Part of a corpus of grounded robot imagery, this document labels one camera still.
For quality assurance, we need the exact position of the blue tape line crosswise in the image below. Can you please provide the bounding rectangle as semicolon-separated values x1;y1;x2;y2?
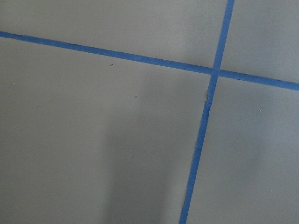
0;31;299;91

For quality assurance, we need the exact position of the blue tape line lengthwise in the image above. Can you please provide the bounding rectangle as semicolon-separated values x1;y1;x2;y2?
179;0;235;224

